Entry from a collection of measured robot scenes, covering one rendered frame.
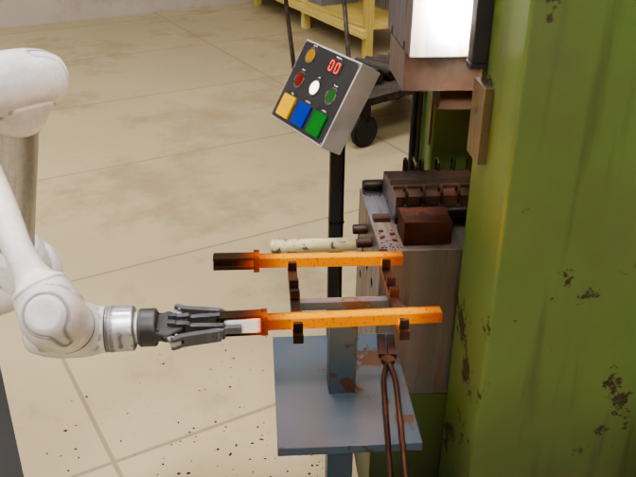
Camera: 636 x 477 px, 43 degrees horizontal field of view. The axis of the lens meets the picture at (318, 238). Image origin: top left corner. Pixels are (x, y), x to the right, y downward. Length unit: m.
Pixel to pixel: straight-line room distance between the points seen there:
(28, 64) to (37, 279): 0.56
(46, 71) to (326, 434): 0.97
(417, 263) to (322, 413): 0.46
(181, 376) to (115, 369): 0.25
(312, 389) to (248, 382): 1.19
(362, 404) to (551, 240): 0.54
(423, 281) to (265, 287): 1.63
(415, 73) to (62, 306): 1.01
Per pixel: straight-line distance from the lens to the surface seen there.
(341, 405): 1.80
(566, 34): 1.59
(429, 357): 2.16
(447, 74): 1.98
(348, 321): 1.60
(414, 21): 1.87
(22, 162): 1.96
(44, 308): 1.40
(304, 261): 1.80
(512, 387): 1.93
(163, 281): 3.67
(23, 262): 1.49
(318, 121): 2.50
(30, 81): 1.83
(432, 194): 2.09
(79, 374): 3.17
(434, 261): 2.01
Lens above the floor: 1.85
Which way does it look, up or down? 28 degrees down
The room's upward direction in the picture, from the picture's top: 1 degrees clockwise
